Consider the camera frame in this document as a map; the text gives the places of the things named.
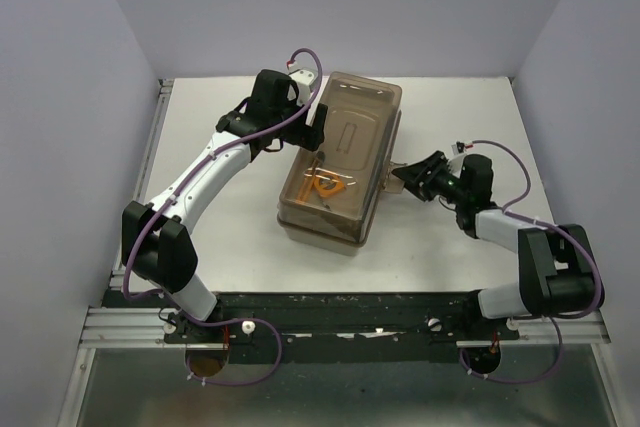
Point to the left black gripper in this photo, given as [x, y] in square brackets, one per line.
[308, 137]

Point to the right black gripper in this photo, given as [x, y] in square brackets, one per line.
[416, 174]

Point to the orange black utility knife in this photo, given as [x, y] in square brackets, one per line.
[309, 176]

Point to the orange tape measure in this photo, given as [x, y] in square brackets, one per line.
[327, 185]

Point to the beige tool box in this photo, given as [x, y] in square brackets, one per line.
[360, 132]

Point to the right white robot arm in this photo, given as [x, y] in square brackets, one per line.
[557, 273]

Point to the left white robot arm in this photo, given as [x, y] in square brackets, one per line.
[156, 242]

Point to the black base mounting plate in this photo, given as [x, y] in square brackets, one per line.
[265, 328]

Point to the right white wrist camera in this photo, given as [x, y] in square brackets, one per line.
[459, 152]

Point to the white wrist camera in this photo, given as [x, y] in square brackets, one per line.
[306, 80]
[459, 152]

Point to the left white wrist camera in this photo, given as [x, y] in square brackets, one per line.
[306, 80]

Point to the aluminium extrusion rail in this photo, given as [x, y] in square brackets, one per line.
[122, 328]

